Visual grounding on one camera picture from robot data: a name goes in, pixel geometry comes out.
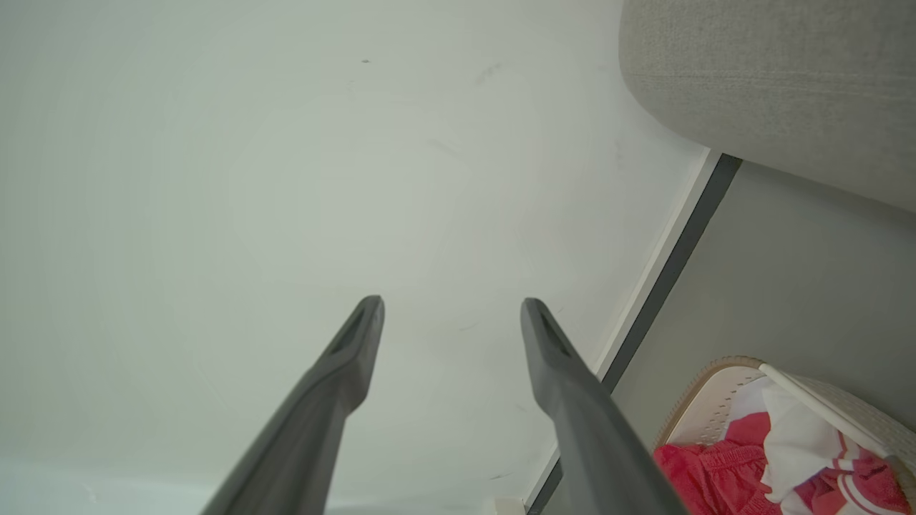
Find red shorts with white stripes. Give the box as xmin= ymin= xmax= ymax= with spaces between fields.
xmin=653 ymin=411 xmax=913 ymax=515

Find white perforated laundry basket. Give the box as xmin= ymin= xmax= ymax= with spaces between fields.
xmin=655 ymin=355 xmax=916 ymax=515

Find white baseboard with dark strip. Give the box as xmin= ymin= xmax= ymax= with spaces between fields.
xmin=522 ymin=148 xmax=744 ymax=515

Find grey fabric sofa seat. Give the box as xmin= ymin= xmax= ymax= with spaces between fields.
xmin=619 ymin=0 xmax=916 ymax=214

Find white garment with red stripes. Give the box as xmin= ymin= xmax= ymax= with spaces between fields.
xmin=730 ymin=377 xmax=902 ymax=515

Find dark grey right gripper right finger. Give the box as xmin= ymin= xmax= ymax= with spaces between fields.
xmin=520 ymin=298 xmax=688 ymax=515

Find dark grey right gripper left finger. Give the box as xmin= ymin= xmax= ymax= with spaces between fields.
xmin=200 ymin=295 xmax=386 ymax=515

